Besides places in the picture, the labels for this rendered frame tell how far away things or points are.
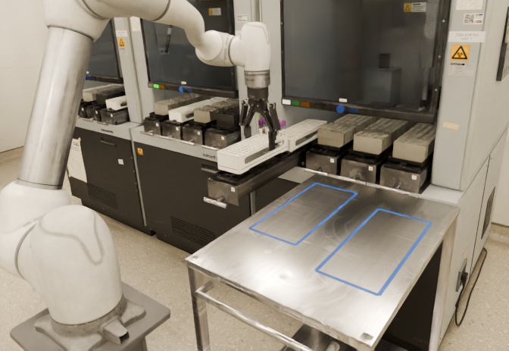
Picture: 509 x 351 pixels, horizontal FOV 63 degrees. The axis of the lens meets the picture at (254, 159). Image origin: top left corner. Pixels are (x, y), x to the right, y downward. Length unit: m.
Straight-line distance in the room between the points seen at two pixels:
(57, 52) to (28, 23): 3.75
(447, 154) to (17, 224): 1.27
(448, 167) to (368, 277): 0.72
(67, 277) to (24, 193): 0.24
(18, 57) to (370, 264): 4.25
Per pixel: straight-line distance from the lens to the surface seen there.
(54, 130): 1.07
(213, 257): 0.98
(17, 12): 4.79
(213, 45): 1.44
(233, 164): 1.37
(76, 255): 0.90
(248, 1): 1.80
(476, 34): 1.44
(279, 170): 1.53
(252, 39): 1.40
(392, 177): 1.51
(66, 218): 0.93
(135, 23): 2.34
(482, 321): 2.21
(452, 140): 1.51
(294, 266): 0.94
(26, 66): 4.81
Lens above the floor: 1.36
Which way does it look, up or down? 21 degrees down
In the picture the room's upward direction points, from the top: 3 degrees counter-clockwise
